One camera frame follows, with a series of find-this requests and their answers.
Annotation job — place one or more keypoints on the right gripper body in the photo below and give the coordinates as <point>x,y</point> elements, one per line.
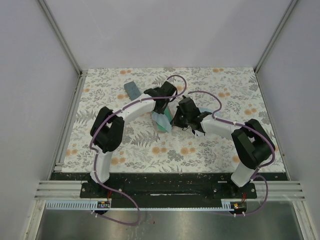
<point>180,118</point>

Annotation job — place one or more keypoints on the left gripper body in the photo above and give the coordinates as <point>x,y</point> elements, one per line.
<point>161,107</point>

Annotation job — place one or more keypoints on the black wire-frame glasses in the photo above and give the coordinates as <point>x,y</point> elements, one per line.
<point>187,128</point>

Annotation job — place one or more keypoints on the light blue cloth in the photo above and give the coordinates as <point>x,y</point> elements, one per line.
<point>162,121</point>
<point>204,109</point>

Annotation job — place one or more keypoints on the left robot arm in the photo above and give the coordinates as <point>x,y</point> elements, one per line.
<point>108,127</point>

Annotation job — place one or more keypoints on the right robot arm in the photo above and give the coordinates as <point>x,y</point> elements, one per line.
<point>252,143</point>

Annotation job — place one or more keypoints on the grey-blue glasses case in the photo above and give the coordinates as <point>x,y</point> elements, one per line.
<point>132,90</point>

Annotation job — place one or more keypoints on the floral table mat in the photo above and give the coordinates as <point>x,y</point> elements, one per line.
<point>232,91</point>

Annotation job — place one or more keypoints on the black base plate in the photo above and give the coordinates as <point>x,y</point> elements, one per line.
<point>181,186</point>

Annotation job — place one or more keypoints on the white slotted cable duct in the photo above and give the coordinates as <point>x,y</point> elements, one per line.
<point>146,203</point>

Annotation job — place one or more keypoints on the left aluminium frame post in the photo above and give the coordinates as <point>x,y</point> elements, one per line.
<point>58,33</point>

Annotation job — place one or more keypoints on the aluminium frame post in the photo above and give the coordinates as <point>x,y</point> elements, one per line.
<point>58,33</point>
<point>275,35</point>

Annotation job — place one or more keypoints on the right aluminium frame post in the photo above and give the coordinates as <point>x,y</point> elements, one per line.
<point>275,35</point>

